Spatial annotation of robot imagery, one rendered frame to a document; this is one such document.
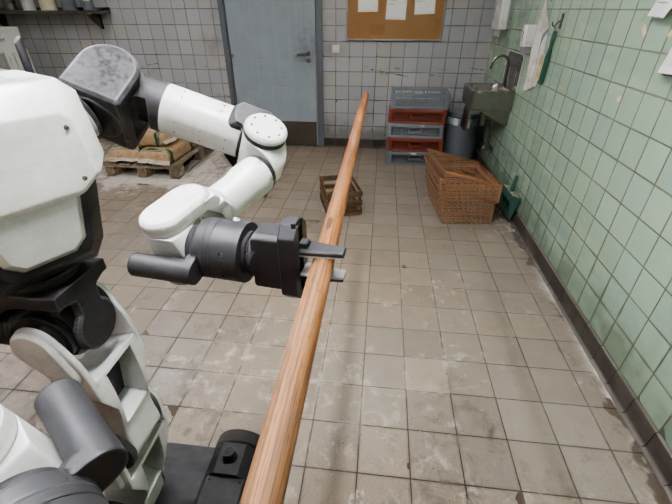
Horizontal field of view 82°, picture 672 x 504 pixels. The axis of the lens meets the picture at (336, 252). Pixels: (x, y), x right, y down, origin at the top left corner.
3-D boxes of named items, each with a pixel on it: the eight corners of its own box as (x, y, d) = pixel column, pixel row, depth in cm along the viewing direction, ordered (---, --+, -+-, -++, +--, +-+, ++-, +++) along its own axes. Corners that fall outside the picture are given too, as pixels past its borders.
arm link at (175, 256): (244, 258, 63) (183, 250, 66) (229, 206, 56) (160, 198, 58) (214, 312, 55) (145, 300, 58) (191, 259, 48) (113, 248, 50)
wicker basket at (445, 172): (438, 204, 301) (443, 171, 286) (422, 178, 348) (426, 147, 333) (499, 204, 302) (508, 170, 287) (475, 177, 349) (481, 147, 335)
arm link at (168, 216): (181, 278, 57) (239, 225, 65) (159, 232, 50) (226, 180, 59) (150, 264, 59) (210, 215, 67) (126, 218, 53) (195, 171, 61)
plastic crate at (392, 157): (440, 166, 428) (442, 152, 419) (386, 164, 431) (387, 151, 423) (435, 154, 461) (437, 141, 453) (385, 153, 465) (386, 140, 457)
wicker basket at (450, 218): (432, 224, 312) (437, 193, 297) (420, 196, 360) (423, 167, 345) (492, 224, 312) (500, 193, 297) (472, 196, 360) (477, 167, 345)
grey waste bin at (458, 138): (475, 167, 425) (485, 115, 396) (441, 165, 429) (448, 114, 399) (469, 156, 457) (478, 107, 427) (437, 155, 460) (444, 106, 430)
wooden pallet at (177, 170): (179, 179, 395) (176, 165, 387) (106, 176, 402) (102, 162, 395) (221, 144, 496) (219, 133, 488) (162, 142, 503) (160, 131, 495)
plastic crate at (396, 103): (449, 110, 394) (451, 94, 386) (390, 108, 400) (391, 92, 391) (444, 102, 428) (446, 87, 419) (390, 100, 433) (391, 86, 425)
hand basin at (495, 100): (499, 163, 362) (524, 54, 313) (460, 162, 365) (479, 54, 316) (488, 148, 401) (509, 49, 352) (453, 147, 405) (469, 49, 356)
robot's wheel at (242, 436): (209, 438, 136) (264, 443, 134) (214, 425, 140) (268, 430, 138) (219, 469, 147) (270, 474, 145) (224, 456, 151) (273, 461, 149)
